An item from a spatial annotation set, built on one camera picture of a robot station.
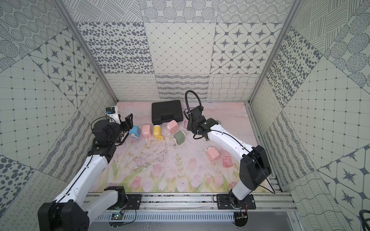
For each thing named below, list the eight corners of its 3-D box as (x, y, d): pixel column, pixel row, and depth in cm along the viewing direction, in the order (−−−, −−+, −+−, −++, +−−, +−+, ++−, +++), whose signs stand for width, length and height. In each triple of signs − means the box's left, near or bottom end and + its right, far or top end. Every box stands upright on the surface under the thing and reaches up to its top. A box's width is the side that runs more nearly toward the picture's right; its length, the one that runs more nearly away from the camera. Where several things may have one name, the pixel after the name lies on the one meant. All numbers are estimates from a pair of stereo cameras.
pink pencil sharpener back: (167, 135, 100) (167, 131, 96) (164, 127, 104) (163, 123, 100) (179, 130, 103) (179, 126, 99) (175, 123, 107) (175, 118, 103)
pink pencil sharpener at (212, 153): (211, 163, 89) (212, 158, 84) (204, 153, 93) (205, 148, 88) (218, 159, 91) (220, 154, 85) (212, 149, 95) (213, 144, 90)
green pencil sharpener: (173, 143, 98) (172, 138, 92) (178, 134, 102) (177, 129, 97) (181, 146, 96) (180, 141, 91) (185, 137, 100) (185, 132, 95)
